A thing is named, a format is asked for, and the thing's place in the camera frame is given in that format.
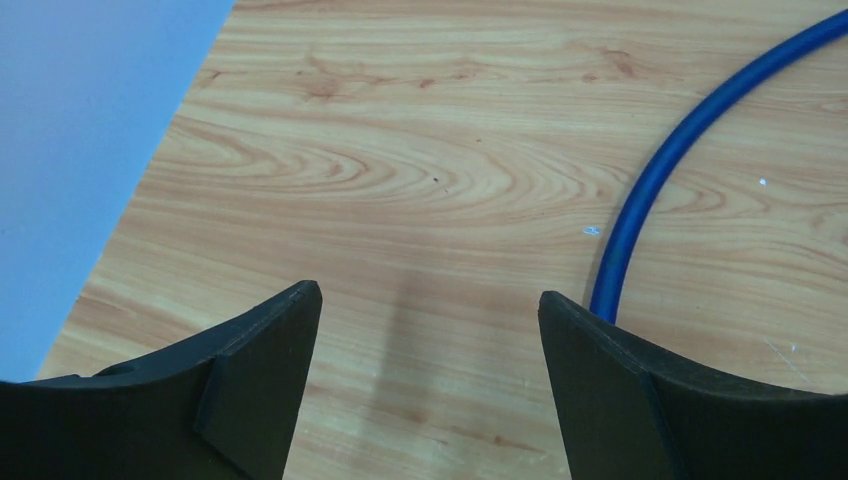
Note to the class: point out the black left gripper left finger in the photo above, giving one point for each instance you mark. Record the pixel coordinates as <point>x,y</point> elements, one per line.
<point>221,404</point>

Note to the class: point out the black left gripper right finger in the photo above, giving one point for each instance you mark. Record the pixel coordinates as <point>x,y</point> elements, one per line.
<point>631,409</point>

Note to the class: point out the blue cable lock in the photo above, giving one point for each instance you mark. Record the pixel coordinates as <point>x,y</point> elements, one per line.
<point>607,289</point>

